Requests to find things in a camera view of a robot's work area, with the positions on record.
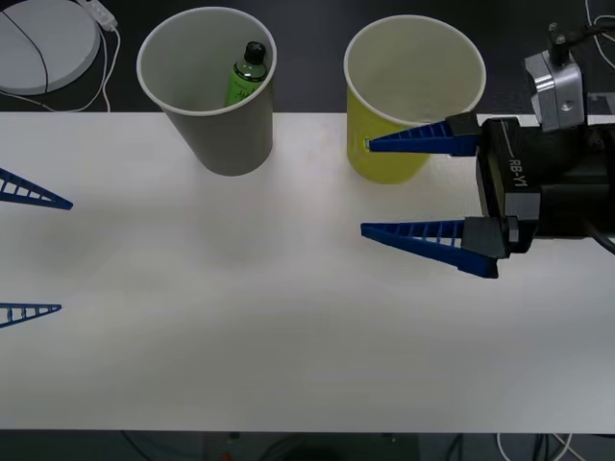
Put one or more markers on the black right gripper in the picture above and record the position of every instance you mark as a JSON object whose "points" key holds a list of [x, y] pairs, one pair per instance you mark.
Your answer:
{"points": [[499, 168]]}

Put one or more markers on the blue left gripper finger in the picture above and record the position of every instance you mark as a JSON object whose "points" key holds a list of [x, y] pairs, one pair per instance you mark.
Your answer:
{"points": [[29, 193], [24, 312]]}

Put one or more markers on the green plastic bottle black cap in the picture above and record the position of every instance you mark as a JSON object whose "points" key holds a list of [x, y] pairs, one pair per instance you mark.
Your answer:
{"points": [[245, 77]]}

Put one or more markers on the yellow-green plastic waste bin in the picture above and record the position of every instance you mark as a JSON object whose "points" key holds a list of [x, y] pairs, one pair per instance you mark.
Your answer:
{"points": [[379, 163]]}

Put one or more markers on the white round disc base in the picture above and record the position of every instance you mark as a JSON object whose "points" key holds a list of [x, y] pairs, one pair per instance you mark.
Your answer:
{"points": [[62, 48]]}

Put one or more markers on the grey plastic waste bin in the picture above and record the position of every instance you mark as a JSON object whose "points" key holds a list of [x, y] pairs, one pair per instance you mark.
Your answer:
{"points": [[230, 144]]}

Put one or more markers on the white power switch block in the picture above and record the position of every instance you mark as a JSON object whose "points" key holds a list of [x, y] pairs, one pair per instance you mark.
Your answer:
{"points": [[98, 12]]}

